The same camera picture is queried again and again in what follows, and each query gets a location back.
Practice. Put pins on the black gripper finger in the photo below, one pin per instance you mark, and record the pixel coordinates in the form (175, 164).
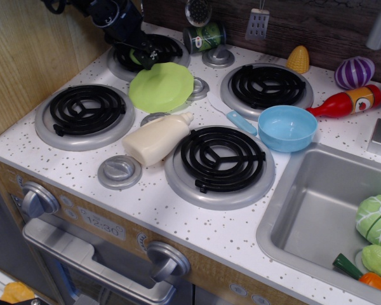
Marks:
(123, 58)
(151, 51)

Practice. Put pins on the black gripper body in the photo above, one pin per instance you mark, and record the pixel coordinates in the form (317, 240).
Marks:
(121, 21)

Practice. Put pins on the green toy pear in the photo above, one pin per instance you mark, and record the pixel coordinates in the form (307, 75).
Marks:
(136, 56)

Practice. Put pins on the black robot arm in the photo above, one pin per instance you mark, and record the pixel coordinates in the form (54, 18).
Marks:
(86, 8)

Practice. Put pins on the blue plastic bowl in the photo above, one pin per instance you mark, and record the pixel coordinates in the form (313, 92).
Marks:
(286, 128)

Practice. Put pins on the back left stove burner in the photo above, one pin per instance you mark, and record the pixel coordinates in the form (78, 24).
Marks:
(173, 51)

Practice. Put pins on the stove burner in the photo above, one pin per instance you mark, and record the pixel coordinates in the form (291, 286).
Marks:
(220, 168)
(173, 51)
(84, 117)
(253, 88)

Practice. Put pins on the light green plate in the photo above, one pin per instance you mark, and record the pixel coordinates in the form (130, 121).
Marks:
(161, 89)

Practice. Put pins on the green toy can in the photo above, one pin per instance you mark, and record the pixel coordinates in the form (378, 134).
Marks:
(207, 37)

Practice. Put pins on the middle silver stovetop knob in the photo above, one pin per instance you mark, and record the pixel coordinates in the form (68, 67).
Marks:
(152, 117)

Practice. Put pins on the silver stovetop knob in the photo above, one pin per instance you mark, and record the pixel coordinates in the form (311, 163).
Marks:
(152, 117)
(219, 57)
(119, 172)

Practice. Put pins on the silver knob under plate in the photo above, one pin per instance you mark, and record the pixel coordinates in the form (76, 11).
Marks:
(200, 90)

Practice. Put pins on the silver perforated ladle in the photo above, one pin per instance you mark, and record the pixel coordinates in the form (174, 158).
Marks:
(198, 12)

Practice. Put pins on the back silver stovetop knob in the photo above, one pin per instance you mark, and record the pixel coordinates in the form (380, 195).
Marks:
(219, 57)

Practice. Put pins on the front left stove burner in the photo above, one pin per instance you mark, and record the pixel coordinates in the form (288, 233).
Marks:
(84, 117)

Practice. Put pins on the cream toy bottle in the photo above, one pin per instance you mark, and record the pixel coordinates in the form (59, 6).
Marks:
(155, 140)

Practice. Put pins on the back right stove burner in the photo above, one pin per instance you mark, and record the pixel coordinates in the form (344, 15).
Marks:
(253, 88)

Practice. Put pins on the silver slotted spatula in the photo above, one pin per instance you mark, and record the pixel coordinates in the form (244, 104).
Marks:
(257, 23)

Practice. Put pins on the front silver stovetop knob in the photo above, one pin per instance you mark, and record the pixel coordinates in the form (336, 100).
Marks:
(119, 172)

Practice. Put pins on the front right stove burner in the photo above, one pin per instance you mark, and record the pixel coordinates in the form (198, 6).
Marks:
(220, 168)

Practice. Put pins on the yellow toy corn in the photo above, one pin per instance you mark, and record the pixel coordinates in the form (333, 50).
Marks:
(299, 60)

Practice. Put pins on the oven clock display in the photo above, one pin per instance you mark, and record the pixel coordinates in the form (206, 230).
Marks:
(102, 223)

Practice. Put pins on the left oven dial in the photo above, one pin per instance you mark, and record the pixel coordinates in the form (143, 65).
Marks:
(38, 201)

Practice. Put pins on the oven dial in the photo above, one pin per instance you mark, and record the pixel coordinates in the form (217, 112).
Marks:
(38, 201)
(167, 261)

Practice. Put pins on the red toy ketchup bottle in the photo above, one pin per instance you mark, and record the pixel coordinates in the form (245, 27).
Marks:
(348, 102)

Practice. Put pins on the right oven dial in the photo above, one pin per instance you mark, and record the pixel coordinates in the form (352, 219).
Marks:
(167, 261)

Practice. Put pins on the purple striped toy onion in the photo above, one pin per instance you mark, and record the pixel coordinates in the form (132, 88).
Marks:
(354, 72)

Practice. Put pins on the silver sink basin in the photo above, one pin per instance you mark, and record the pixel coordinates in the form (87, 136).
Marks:
(310, 218)

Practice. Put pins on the yellow object on floor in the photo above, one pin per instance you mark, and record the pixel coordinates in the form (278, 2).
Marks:
(15, 292)

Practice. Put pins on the green toy cabbage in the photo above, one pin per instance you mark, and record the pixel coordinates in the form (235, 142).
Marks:
(368, 219)

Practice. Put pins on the orange toy carrot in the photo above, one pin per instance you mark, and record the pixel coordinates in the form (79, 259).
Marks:
(349, 268)

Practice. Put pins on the small green toy vegetable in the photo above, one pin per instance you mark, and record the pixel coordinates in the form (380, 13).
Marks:
(371, 258)

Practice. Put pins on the blue handled toy knife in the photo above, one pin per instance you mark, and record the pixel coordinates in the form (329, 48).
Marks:
(233, 116)

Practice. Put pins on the silver oven door handle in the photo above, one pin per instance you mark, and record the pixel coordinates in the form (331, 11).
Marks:
(82, 277)

